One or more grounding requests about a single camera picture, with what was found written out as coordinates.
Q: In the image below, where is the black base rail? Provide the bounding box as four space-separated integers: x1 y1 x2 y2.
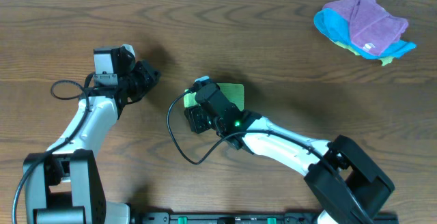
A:
131 211 399 224

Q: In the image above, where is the blue microfiber cloth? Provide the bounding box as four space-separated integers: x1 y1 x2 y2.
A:
313 9 417 59

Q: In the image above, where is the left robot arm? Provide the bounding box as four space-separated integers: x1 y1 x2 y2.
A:
16 61 160 223

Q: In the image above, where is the yellow-green cloth at bottom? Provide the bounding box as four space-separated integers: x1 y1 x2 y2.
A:
333 41 394 66

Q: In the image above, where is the purple microfiber cloth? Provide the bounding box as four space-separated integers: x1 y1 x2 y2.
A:
323 0 409 56

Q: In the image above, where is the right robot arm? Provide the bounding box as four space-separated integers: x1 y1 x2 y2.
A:
183 80 397 223

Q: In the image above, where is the green microfiber cloth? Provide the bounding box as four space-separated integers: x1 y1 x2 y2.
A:
183 83 244 111

